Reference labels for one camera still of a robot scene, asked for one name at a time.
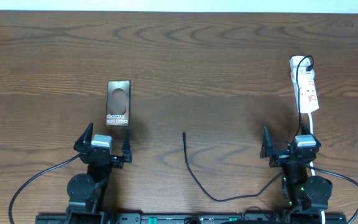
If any white power strip cord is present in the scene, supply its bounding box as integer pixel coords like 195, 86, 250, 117
308, 112, 326, 224

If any white power strip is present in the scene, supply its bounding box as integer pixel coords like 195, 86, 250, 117
289, 55, 319, 114

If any Galaxy S25 Ultra smartphone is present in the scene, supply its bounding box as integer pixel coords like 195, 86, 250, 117
106, 80, 131, 126

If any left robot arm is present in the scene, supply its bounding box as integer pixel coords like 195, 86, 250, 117
65, 123, 132, 223

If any black USB charger plug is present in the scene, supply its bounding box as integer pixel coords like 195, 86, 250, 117
306, 64, 313, 72

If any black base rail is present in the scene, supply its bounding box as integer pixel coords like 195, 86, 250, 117
35, 212, 347, 224

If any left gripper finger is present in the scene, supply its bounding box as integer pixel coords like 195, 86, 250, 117
73, 123, 93, 152
121, 129, 132, 163

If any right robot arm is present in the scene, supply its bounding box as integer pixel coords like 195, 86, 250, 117
260, 124, 333, 223

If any black charging cable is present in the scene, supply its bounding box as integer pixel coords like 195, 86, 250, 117
182, 55, 314, 203

